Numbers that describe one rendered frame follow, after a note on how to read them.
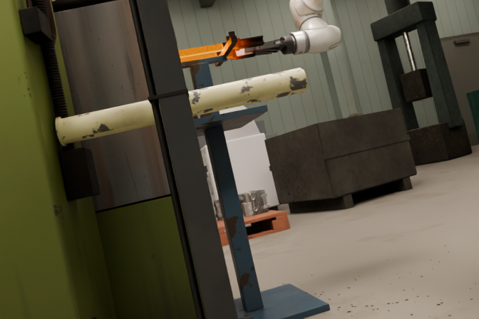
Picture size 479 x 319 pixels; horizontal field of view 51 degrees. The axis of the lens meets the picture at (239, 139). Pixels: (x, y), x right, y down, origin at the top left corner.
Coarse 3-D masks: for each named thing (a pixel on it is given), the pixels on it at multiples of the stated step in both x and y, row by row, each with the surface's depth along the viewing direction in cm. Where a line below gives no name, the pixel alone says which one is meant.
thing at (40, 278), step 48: (0, 0) 81; (0, 48) 81; (0, 96) 80; (48, 96) 89; (0, 144) 80; (48, 144) 83; (0, 192) 79; (48, 192) 80; (0, 240) 78; (48, 240) 79; (96, 240) 100; (0, 288) 78; (48, 288) 78; (96, 288) 92
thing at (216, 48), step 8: (240, 40) 182; (248, 40) 183; (256, 40) 184; (192, 48) 178; (200, 48) 178; (208, 48) 179; (216, 48) 179; (232, 48) 182; (240, 48) 183; (184, 56) 178
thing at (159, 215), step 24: (96, 216) 107; (120, 216) 108; (144, 216) 108; (168, 216) 108; (120, 240) 107; (144, 240) 108; (168, 240) 108; (120, 264) 107; (144, 264) 107; (168, 264) 108; (120, 288) 107; (144, 288) 107; (168, 288) 107; (120, 312) 106; (144, 312) 106; (168, 312) 107; (192, 312) 107
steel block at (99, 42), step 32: (128, 0) 112; (64, 32) 110; (96, 32) 111; (128, 32) 111; (64, 64) 110; (96, 64) 110; (128, 64) 110; (96, 96) 110; (128, 96) 110; (96, 160) 108; (128, 160) 109; (160, 160) 109; (128, 192) 108; (160, 192) 109
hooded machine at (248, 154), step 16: (224, 112) 541; (240, 128) 543; (256, 128) 546; (240, 144) 537; (256, 144) 540; (208, 160) 529; (240, 160) 535; (256, 160) 538; (208, 176) 534; (240, 176) 533; (256, 176) 536; (240, 192) 531; (272, 192) 538; (272, 208) 540
